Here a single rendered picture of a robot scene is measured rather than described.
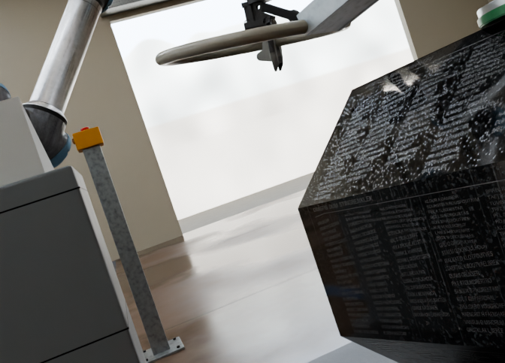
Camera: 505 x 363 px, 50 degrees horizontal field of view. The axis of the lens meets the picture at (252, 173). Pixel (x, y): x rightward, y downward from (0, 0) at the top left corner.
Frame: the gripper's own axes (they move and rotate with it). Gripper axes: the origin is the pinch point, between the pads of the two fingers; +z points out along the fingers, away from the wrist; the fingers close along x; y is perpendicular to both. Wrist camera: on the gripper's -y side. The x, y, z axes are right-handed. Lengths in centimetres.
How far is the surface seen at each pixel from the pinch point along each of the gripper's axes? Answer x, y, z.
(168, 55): 43.1, 14.0, -6.7
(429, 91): 54, -39, 11
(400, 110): 49, -33, 14
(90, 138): -52, 105, 13
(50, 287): 56, 52, 40
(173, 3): -574, 271, -125
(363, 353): -2, -8, 94
